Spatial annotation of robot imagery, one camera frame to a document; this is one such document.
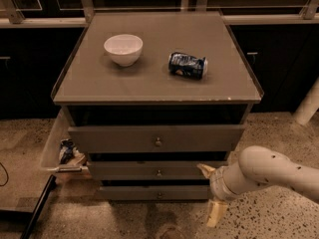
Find grey bottom drawer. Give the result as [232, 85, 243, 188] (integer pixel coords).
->
[100, 185, 211, 201]

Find clear plastic bin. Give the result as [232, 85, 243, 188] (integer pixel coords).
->
[41, 111, 91, 180]

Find white ceramic bowl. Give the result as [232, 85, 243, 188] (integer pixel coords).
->
[104, 34, 144, 67]

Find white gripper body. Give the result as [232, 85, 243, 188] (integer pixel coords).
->
[209, 166, 237, 202]

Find grey top drawer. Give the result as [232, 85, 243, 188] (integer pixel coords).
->
[68, 124, 244, 153]

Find black cable on floor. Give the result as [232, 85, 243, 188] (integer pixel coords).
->
[0, 162, 10, 187]

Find black bar on floor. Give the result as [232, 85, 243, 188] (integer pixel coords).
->
[20, 175, 57, 239]

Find crushed blue soda can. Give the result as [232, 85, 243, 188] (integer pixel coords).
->
[168, 52, 207, 80]

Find grey drawer cabinet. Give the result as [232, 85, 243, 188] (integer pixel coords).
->
[54, 12, 263, 191]

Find blue snack bag in bin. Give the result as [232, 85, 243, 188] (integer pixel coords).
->
[59, 139, 74, 164]

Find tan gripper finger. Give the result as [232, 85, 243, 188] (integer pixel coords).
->
[197, 163, 215, 179]
[206, 199, 228, 227]

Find grey drawer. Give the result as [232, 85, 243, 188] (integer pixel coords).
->
[100, 185, 211, 201]
[68, 124, 244, 153]
[87, 159, 229, 181]

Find white post at right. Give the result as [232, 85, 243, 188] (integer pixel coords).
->
[293, 77, 319, 125]

